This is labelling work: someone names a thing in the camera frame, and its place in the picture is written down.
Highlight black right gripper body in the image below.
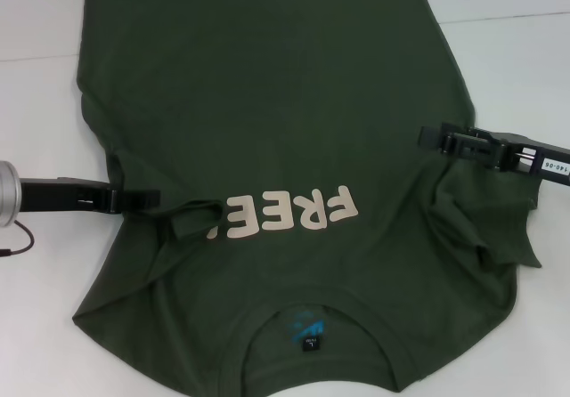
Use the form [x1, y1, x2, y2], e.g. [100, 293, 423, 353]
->
[491, 131, 570, 185]

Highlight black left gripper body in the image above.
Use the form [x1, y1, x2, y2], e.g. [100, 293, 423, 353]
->
[19, 175, 115, 214]

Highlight dark green FREE! t-shirt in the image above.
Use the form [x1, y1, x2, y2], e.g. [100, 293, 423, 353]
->
[73, 0, 543, 397]

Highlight white number label sticker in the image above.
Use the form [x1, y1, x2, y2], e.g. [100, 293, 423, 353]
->
[538, 156, 570, 176]

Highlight dark reddish cable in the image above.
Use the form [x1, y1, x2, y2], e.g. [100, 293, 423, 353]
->
[0, 218, 37, 258]

